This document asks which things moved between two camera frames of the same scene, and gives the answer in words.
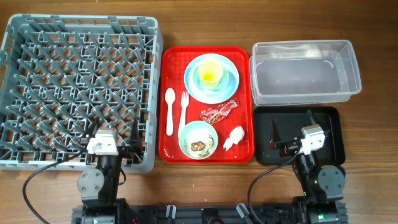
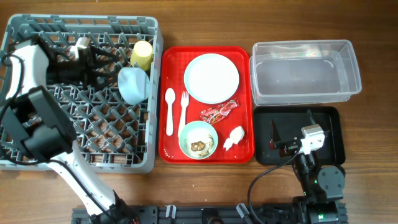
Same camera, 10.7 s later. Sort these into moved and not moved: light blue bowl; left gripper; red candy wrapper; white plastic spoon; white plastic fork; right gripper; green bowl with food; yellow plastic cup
Moved: light blue bowl; yellow plastic cup; left gripper
Not moved: white plastic fork; white plastic spoon; green bowl with food; right gripper; red candy wrapper
